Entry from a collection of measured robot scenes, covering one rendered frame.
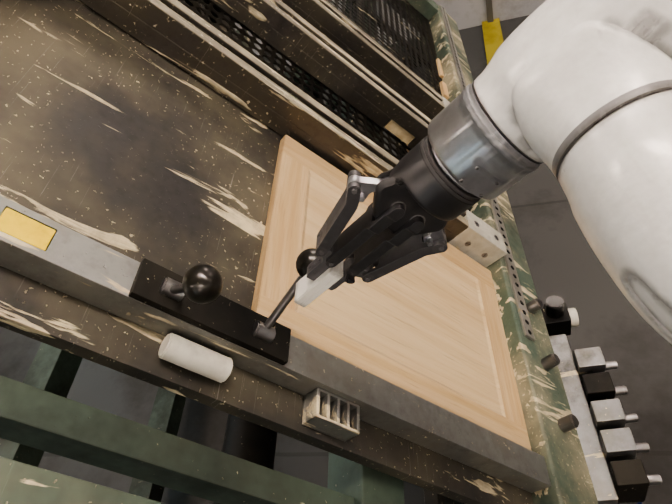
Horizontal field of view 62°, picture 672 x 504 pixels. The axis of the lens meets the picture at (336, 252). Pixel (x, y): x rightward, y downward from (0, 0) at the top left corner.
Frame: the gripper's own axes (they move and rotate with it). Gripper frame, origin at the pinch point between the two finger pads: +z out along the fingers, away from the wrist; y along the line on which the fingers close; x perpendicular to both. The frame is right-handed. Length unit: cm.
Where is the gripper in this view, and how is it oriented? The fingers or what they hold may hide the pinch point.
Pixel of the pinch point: (318, 279)
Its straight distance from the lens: 61.1
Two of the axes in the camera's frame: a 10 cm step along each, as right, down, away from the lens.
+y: 7.8, 4.6, 4.3
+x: 0.3, -7.1, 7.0
